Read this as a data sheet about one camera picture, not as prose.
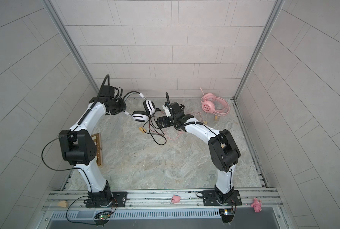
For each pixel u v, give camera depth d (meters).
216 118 1.02
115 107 0.75
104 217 0.64
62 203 0.69
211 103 1.04
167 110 0.79
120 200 0.71
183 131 0.65
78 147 0.48
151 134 0.95
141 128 0.97
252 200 0.72
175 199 0.70
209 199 0.71
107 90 0.71
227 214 0.68
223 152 0.48
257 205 0.68
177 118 0.69
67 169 0.48
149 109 0.84
